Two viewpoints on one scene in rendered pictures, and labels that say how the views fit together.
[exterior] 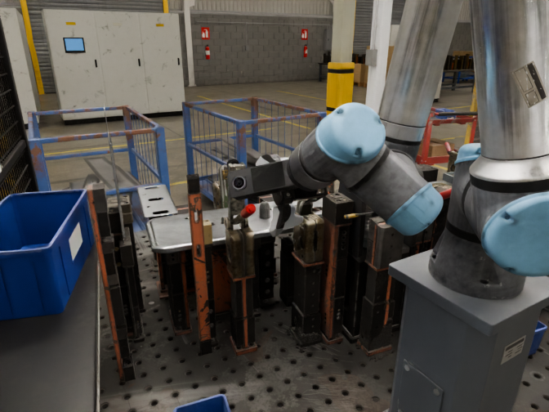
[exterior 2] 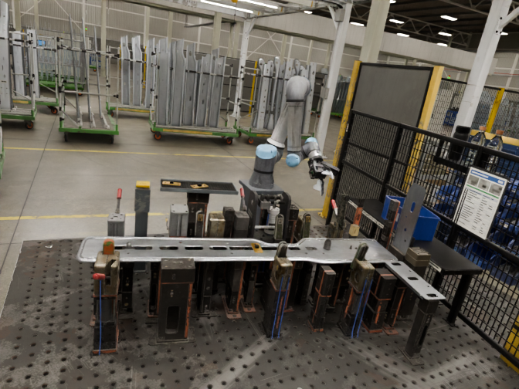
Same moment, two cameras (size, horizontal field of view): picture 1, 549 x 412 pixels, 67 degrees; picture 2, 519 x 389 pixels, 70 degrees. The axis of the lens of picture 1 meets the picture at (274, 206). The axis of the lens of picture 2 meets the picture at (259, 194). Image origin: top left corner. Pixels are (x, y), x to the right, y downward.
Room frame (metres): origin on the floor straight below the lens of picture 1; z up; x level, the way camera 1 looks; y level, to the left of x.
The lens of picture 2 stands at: (2.70, -0.22, 1.74)
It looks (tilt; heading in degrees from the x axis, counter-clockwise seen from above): 19 degrees down; 183
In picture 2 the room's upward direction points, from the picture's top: 9 degrees clockwise
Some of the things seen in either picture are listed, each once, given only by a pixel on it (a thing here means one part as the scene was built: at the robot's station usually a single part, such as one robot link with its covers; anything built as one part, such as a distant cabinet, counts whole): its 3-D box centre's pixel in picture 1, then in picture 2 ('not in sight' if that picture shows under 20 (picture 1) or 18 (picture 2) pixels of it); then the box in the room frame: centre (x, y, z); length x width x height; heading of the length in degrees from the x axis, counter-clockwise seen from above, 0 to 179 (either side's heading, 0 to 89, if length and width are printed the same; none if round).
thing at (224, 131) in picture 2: not in sight; (195, 99); (-5.66, -2.47, 0.88); 1.91 x 1.00 x 1.76; 117
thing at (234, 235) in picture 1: (241, 290); (330, 254); (0.92, 0.09, 0.88); 0.07 x 0.06 x 0.35; 21
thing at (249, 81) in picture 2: not in sight; (234, 86); (-11.17, -2.56, 1.00); 4.54 x 0.14 x 2.00; 120
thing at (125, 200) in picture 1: (123, 257); (408, 284); (1.09, 0.45, 0.88); 0.08 x 0.08 x 0.36; 21
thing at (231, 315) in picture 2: not in sight; (234, 279); (1.27, -0.36, 0.84); 0.17 x 0.06 x 0.29; 21
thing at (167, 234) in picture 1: (368, 201); (252, 249); (1.26, -0.30, 1.00); 1.38 x 0.22 x 0.02; 111
